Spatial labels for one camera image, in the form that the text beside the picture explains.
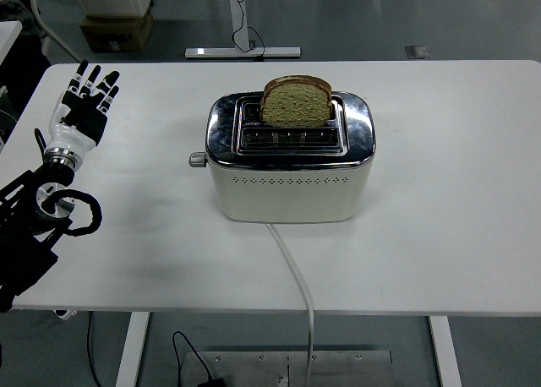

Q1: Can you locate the white chair frame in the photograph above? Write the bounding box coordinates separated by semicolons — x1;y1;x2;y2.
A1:
27;0;84;63

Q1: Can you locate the grey metal plate with screws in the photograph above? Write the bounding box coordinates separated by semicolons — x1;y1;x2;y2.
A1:
185;350;394;387

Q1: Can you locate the long black hanging cable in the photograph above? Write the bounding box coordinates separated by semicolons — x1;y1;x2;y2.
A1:
86;311;103;387

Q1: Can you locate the white toaster power cable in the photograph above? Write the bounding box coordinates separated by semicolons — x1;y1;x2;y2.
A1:
265;222;316;387

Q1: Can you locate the white chrome toaster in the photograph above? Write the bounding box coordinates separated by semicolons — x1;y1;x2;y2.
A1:
189;91;377;224

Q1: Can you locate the white side desk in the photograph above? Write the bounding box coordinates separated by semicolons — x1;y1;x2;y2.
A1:
0;20;24;65

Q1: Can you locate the thin black cable with adapter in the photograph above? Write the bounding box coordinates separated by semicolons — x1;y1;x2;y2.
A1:
171;330;215;382

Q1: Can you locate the brown cardboard box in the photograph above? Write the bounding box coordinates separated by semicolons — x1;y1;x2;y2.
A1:
79;7;155;53

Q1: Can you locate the person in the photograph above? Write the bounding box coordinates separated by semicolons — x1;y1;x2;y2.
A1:
0;0;43;40

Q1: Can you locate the white desk leg with foot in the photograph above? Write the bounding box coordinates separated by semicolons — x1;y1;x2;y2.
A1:
184;0;303;60

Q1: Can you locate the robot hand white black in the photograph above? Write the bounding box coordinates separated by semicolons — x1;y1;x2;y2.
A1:
45;59;122;160

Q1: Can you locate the white table leg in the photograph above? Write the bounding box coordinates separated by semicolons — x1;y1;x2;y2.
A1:
114;311;151;387
427;315;464;387

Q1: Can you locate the brown bread slice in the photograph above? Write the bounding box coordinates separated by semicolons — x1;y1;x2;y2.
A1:
260;74;334;128

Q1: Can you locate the black cable on desk leg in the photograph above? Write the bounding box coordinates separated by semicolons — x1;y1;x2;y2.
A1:
232;0;266;62

